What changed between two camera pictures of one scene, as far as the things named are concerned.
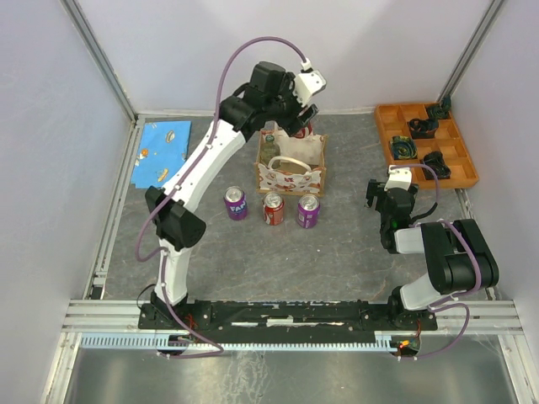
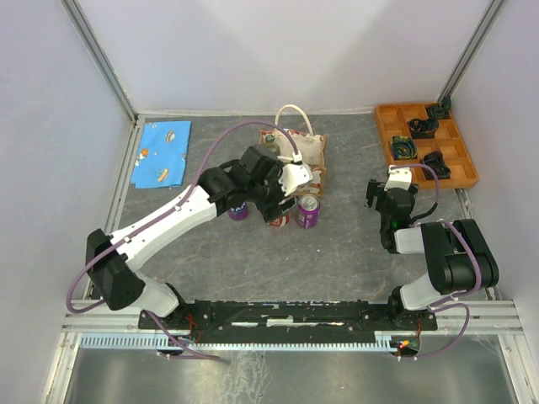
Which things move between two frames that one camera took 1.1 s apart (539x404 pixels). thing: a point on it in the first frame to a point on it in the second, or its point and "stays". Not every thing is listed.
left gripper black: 294,124 to 272,209
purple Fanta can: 308,210 stays
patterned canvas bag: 301,167 stays
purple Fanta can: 236,203 stays
